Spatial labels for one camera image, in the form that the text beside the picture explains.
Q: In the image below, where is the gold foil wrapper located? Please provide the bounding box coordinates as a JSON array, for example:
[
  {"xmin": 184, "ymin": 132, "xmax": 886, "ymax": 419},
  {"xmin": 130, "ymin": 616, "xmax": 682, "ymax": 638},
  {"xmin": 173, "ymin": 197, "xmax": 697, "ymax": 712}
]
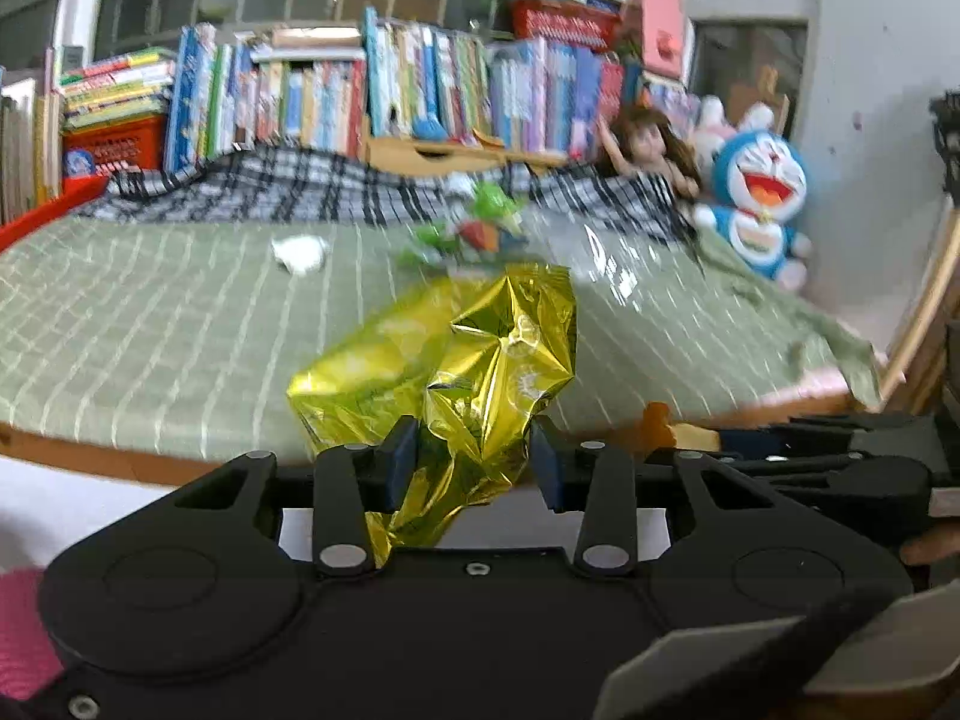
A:
[{"xmin": 286, "ymin": 262, "xmax": 576, "ymax": 562}]

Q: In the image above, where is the clear plastic bag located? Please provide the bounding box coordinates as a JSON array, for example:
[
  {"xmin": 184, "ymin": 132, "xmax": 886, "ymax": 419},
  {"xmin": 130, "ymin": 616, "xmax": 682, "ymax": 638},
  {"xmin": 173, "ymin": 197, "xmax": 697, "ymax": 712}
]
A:
[{"xmin": 523, "ymin": 206, "xmax": 677, "ymax": 305}]

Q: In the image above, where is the white tissue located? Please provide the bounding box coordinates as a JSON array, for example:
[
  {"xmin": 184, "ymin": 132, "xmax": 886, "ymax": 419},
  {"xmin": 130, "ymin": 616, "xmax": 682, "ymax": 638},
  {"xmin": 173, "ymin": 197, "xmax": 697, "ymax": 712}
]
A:
[{"xmin": 272, "ymin": 234, "xmax": 329, "ymax": 277}]

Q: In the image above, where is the green candy wrapper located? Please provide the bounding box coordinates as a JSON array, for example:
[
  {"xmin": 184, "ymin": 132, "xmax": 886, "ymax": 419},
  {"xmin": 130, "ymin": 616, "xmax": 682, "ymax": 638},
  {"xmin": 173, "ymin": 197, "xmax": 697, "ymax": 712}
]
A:
[{"xmin": 398, "ymin": 174, "xmax": 529, "ymax": 270}]

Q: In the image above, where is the row of books on organizer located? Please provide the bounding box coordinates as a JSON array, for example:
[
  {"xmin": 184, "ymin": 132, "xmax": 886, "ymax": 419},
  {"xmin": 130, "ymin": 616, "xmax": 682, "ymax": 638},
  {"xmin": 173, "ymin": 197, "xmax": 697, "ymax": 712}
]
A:
[{"xmin": 361, "ymin": 7, "xmax": 700, "ymax": 160}]

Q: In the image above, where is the row of books centre left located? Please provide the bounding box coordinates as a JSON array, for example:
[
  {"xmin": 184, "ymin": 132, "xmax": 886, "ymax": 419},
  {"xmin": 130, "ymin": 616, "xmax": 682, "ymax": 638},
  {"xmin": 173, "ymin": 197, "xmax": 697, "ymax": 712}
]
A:
[{"xmin": 161, "ymin": 23, "xmax": 366, "ymax": 172}]

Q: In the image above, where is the stack of flat books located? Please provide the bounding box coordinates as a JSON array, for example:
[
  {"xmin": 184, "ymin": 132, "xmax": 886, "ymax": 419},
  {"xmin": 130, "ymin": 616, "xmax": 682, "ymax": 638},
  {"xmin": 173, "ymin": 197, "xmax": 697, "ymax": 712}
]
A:
[{"xmin": 60, "ymin": 49, "xmax": 178, "ymax": 132}]

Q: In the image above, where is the upright books far left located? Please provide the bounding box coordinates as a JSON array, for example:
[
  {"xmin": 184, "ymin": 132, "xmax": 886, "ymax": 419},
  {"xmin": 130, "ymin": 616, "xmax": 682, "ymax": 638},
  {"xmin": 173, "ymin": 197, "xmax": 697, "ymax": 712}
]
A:
[{"xmin": 2, "ymin": 80, "xmax": 62, "ymax": 224}]

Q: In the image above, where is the green checked tablecloth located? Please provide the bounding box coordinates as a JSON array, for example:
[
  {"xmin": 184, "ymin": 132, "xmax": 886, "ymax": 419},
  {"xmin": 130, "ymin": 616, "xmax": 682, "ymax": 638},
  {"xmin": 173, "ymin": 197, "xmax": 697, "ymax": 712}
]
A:
[{"xmin": 2, "ymin": 216, "xmax": 880, "ymax": 461}]

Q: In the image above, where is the black white plaid cloth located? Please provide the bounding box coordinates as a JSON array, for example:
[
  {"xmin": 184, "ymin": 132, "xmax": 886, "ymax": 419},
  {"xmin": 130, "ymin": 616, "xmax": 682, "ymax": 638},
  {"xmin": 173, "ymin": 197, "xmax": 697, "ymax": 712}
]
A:
[{"xmin": 73, "ymin": 146, "xmax": 692, "ymax": 242}]

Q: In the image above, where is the blue Doraemon plush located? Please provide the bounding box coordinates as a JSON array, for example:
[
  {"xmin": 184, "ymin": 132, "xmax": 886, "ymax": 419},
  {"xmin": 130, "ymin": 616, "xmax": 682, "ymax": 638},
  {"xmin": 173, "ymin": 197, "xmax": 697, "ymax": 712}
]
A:
[{"xmin": 692, "ymin": 130, "xmax": 812, "ymax": 293}]

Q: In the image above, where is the wooden desk organizer drawer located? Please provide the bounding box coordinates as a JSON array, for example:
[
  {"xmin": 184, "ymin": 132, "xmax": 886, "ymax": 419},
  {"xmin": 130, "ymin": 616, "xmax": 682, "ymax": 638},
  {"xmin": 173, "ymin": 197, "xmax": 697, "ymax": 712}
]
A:
[{"xmin": 363, "ymin": 115, "xmax": 566, "ymax": 177}]

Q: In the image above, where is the brown haired doll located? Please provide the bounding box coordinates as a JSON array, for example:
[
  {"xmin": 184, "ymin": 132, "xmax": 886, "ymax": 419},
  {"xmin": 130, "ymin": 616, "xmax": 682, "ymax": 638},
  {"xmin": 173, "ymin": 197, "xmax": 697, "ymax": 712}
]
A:
[{"xmin": 596, "ymin": 104, "xmax": 701, "ymax": 200}]

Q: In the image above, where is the pink white rabbit plush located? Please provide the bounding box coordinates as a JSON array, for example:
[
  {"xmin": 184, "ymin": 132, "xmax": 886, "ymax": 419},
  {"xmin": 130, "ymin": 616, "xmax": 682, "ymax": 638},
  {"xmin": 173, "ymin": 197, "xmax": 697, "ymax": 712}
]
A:
[{"xmin": 690, "ymin": 94, "xmax": 775, "ymax": 187}]

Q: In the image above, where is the magenta knitted sleeve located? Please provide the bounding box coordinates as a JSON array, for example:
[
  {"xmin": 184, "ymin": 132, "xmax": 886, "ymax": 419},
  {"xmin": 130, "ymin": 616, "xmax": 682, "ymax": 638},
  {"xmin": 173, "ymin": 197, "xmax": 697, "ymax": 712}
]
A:
[{"xmin": 0, "ymin": 569, "xmax": 64, "ymax": 700}]

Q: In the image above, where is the red crate left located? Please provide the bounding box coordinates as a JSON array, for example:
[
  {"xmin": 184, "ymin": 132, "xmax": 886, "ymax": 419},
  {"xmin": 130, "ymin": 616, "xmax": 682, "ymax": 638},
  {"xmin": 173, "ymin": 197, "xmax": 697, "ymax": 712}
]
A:
[{"xmin": 62, "ymin": 114, "xmax": 167, "ymax": 179}]

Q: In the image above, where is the red tray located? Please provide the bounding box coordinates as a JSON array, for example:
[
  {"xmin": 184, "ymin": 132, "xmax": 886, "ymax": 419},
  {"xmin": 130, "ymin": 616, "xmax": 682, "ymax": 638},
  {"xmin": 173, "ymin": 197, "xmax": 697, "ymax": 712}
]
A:
[{"xmin": 0, "ymin": 176, "xmax": 109, "ymax": 252}]

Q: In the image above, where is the red plastic basket top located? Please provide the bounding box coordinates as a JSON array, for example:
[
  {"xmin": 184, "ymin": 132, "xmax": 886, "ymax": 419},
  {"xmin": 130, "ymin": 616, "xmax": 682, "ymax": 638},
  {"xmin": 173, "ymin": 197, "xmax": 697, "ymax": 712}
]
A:
[{"xmin": 511, "ymin": 0, "xmax": 620, "ymax": 52}]

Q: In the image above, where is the pink box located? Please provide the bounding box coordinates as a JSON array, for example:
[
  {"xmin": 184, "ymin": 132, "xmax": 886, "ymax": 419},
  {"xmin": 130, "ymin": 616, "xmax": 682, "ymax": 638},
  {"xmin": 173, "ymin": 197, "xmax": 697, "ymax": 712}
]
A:
[{"xmin": 622, "ymin": 0, "xmax": 685, "ymax": 80}]

